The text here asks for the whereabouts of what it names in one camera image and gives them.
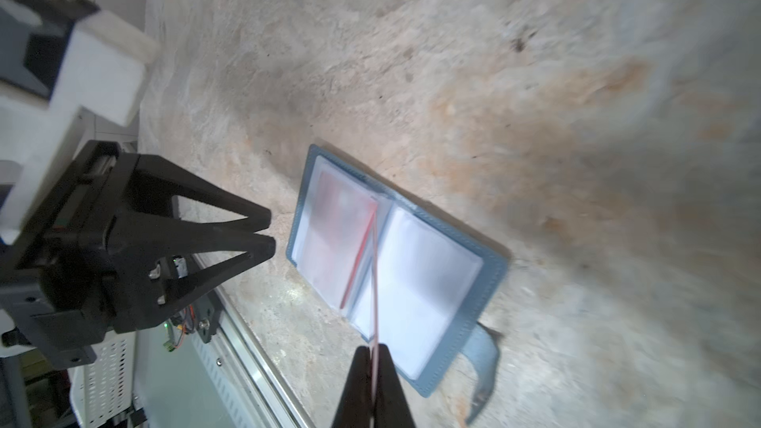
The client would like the aluminium mounting rail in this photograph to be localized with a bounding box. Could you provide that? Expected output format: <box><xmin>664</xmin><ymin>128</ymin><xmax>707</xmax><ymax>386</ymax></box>
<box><xmin>136</xmin><ymin>136</ymin><xmax>316</xmax><ymax>428</ymax></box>

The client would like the red vip card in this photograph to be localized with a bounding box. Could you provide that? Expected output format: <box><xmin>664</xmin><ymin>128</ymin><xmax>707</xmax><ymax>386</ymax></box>
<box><xmin>300</xmin><ymin>172</ymin><xmax>378</xmax><ymax>309</ymax></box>
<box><xmin>370</xmin><ymin>211</ymin><xmax>380</xmax><ymax>405</ymax></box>

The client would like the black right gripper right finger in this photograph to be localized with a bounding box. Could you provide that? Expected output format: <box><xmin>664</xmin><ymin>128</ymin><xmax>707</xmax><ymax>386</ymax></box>
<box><xmin>374</xmin><ymin>344</ymin><xmax>416</xmax><ymax>428</ymax></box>

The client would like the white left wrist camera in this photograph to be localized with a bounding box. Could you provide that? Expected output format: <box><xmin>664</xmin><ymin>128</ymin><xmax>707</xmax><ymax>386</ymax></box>
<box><xmin>1</xmin><ymin>0</ymin><xmax>160</xmax><ymax>245</ymax></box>

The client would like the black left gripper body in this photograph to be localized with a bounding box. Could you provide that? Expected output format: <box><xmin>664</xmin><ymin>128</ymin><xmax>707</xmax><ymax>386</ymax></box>
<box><xmin>1</xmin><ymin>141</ymin><xmax>143</xmax><ymax>369</ymax></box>

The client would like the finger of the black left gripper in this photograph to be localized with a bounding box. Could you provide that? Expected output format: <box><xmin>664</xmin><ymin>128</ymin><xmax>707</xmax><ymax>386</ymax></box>
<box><xmin>130</xmin><ymin>155</ymin><xmax>272</xmax><ymax>232</ymax></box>
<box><xmin>106</xmin><ymin>222</ymin><xmax>277</xmax><ymax>333</ymax></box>

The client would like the left green circuit board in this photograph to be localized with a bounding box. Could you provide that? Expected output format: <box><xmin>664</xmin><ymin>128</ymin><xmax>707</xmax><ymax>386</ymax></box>
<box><xmin>164</xmin><ymin>305</ymin><xmax>209</xmax><ymax>353</ymax></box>

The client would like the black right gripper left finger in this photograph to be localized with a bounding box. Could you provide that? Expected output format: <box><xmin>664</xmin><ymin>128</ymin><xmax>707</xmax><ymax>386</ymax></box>
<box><xmin>331</xmin><ymin>346</ymin><xmax>374</xmax><ymax>428</ymax></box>

